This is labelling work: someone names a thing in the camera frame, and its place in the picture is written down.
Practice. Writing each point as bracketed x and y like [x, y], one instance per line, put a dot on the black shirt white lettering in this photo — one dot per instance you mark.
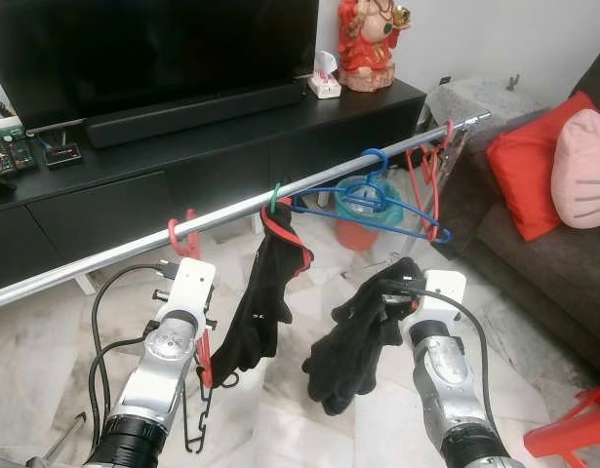
[260, 292]

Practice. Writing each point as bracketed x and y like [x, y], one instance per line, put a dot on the blue plastic hanger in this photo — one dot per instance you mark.
[363, 200]
[373, 152]

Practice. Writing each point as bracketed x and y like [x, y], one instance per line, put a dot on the black wall socket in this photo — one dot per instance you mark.
[444, 81]

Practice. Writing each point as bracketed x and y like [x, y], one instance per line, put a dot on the black television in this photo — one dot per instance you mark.
[153, 49]

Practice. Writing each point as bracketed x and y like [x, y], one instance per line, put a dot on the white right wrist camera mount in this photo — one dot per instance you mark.
[444, 292]

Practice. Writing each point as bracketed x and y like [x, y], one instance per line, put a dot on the small black box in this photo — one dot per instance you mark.
[63, 154]

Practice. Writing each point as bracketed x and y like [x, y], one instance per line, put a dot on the black soundbar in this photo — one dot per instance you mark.
[192, 114]

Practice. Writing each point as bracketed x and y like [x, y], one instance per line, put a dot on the green white box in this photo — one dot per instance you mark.
[7, 125]

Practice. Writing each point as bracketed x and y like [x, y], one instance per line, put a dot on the black TV cabinet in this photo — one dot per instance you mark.
[231, 146]

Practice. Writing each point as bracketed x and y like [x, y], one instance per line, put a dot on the pink cat face cushion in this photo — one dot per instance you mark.
[582, 171]

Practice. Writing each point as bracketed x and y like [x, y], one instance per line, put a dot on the red plastic hanger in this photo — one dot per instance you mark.
[173, 234]
[414, 171]

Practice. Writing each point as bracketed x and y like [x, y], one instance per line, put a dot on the white red tissue pack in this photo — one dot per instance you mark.
[325, 86]

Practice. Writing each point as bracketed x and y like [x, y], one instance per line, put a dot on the dark grey fabric sofa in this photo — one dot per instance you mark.
[534, 273]

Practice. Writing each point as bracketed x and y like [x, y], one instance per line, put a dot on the red cushion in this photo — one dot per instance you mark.
[519, 166]

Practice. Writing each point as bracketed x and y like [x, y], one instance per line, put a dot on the red plastic bin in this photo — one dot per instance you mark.
[356, 237]

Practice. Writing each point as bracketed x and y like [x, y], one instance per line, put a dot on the black shirt green logo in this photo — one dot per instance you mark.
[358, 331]

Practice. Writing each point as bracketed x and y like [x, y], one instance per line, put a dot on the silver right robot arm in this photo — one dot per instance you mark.
[446, 380]

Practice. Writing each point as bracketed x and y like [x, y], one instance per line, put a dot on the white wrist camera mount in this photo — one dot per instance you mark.
[444, 292]
[190, 283]

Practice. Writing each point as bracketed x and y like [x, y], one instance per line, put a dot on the white lace side table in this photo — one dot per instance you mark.
[475, 97]

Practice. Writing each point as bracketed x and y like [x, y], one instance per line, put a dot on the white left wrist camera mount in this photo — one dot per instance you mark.
[190, 283]

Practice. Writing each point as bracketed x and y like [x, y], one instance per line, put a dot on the red plastic stool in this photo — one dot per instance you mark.
[573, 429]

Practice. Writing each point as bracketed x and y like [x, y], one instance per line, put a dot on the red hanger green hook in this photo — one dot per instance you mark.
[276, 200]

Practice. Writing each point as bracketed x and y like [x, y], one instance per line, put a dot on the black remote control holder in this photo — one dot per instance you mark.
[12, 154]

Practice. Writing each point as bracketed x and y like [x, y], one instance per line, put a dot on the small brown figurine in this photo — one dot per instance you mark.
[514, 81]

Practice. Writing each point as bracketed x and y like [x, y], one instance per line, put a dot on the red costumed figurine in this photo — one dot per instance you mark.
[368, 49]

